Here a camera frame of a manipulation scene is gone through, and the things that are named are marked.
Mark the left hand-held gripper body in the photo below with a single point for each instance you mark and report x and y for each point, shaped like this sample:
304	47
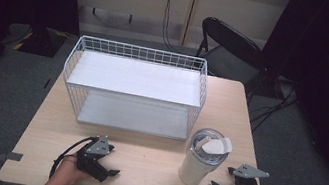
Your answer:
91	160

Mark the white cup with clear lid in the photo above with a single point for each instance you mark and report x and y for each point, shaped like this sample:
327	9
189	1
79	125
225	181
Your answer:
203	161

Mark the person's left hand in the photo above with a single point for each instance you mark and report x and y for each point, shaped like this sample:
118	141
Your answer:
68	171

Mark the grey tape strip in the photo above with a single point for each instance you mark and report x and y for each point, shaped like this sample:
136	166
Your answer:
11	156

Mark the black folding chair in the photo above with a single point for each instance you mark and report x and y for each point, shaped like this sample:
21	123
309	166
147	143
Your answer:
231	46

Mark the dark stand base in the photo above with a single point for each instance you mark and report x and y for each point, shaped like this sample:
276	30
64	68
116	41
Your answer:
39	40

